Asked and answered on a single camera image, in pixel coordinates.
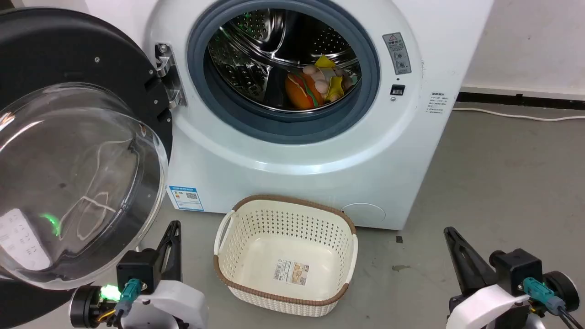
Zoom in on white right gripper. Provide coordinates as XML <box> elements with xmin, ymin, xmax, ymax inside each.
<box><xmin>444</xmin><ymin>227</ymin><xmax>580</xmax><ymax>329</ymax></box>

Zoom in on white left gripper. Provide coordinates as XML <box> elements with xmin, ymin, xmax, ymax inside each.
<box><xmin>69</xmin><ymin>221</ymin><xmax>209</xmax><ymax>329</ymax></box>

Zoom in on black round glass washer door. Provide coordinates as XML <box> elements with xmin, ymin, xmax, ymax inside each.
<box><xmin>0</xmin><ymin>7</ymin><xmax>173</xmax><ymax>329</ymax></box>

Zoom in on white front-load washing machine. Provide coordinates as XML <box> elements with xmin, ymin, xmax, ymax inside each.
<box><xmin>85</xmin><ymin>0</ymin><xmax>495</xmax><ymax>230</ymax></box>

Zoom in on chrome door hinge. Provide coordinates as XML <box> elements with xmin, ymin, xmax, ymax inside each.
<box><xmin>154</xmin><ymin>43</ymin><xmax>188</xmax><ymax>109</ymax></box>

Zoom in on blue energy label sticker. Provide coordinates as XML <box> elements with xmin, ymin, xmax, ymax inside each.
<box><xmin>168</xmin><ymin>185</ymin><xmax>204</xmax><ymax>212</ymax></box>

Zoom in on cream plastic laundry basket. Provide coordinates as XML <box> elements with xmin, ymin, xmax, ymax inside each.
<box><xmin>213</xmin><ymin>195</ymin><xmax>358</xmax><ymax>318</ymax></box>

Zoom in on round white filter cover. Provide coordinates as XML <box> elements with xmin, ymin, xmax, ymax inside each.
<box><xmin>340</xmin><ymin>203</ymin><xmax>386</xmax><ymax>228</ymax></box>

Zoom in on paper label with barcode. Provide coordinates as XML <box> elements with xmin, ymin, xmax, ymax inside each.
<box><xmin>273</xmin><ymin>260</ymin><xmax>308</xmax><ymax>287</ymax></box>

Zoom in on black baseboard strip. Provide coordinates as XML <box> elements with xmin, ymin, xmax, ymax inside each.
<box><xmin>457</xmin><ymin>92</ymin><xmax>585</xmax><ymax>111</ymax></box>

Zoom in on plush hamburger toy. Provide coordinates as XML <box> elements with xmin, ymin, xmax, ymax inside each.
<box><xmin>285</xmin><ymin>72</ymin><xmax>325</xmax><ymax>110</ymax></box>

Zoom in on doll with yellow clothes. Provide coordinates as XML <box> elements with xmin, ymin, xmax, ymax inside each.
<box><xmin>302</xmin><ymin>55</ymin><xmax>359</xmax><ymax>103</ymax></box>

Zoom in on grey warning sticker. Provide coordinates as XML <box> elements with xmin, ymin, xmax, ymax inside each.
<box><xmin>383</xmin><ymin>32</ymin><xmax>412</xmax><ymax>75</ymax></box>

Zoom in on stainless steel washer drum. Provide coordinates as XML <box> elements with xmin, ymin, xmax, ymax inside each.
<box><xmin>204</xmin><ymin>8</ymin><xmax>362</xmax><ymax>112</ymax></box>

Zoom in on teal plug left gripper cable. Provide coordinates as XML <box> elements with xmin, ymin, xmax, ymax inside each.
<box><xmin>113</xmin><ymin>279</ymin><xmax>142</xmax><ymax>318</ymax></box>

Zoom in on teal plug gripper cable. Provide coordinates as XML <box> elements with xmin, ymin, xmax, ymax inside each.
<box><xmin>522</xmin><ymin>277</ymin><xmax>585</xmax><ymax>329</ymax></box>
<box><xmin>113</xmin><ymin>279</ymin><xmax>142</xmax><ymax>318</ymax></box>

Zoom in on teal plug right gripper cable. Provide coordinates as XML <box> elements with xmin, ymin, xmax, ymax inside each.
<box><xmin>522</xmin><ymin>277</ymin><xmax>585</xmax><ymax>329</ymax></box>

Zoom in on white floor cable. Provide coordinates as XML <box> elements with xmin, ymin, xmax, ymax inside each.
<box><xmin>452</xmin><ymin>106</ymin><xmax>585</xmax><ymax>122</ymax></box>

